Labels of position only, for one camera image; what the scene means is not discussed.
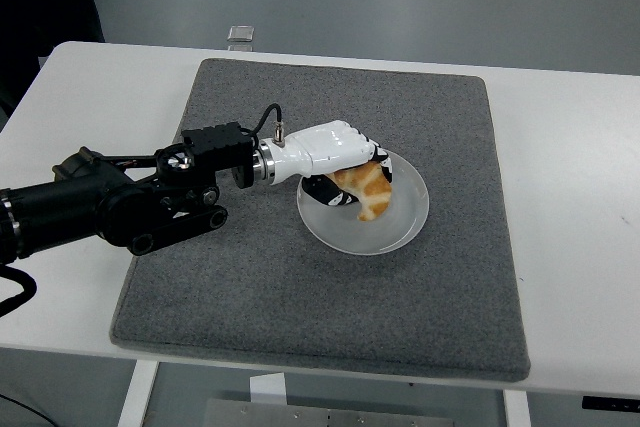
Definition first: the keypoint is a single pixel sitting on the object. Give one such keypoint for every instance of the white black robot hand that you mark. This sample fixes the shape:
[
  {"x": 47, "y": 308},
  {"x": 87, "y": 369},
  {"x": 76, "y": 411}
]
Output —
[{"x": 325, "y": 149}]

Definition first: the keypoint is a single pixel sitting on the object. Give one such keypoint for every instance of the golden croissant bread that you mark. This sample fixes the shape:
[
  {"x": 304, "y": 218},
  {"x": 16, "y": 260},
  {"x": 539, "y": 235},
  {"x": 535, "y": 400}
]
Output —
[{"x": 372, "y": 192}]

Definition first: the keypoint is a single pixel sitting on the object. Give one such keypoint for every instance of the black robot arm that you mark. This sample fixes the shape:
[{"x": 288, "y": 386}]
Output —
[{"x": 75, "y": 197}]

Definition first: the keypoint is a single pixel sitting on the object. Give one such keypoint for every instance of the round pale grey plate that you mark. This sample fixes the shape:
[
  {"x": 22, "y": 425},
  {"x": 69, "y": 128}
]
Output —
[{"x": 395, "y": 232}]

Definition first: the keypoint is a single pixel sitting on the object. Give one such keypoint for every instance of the grey metal plate with screws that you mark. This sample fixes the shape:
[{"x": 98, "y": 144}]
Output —
[{"x": 325, "y": 414}]

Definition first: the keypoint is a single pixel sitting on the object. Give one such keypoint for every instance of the square metal floor socket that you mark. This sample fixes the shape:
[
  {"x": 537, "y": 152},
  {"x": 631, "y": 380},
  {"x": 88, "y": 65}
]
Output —
[{"x": 241, "y": 33}]

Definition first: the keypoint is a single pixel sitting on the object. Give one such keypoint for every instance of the square grey felt mat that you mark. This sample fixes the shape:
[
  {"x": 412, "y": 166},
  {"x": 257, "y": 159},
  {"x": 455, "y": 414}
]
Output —
[{"x": 310, "y": 307}]

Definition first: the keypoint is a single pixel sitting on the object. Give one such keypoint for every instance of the white table leg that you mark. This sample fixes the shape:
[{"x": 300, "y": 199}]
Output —
[
  {"x": 137, "y": 397},
  {"x": 517, "y": 409}
]

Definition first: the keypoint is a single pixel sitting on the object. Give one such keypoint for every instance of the black table control panel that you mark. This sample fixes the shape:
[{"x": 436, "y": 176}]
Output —
[{"x": 612, "y": 403}]

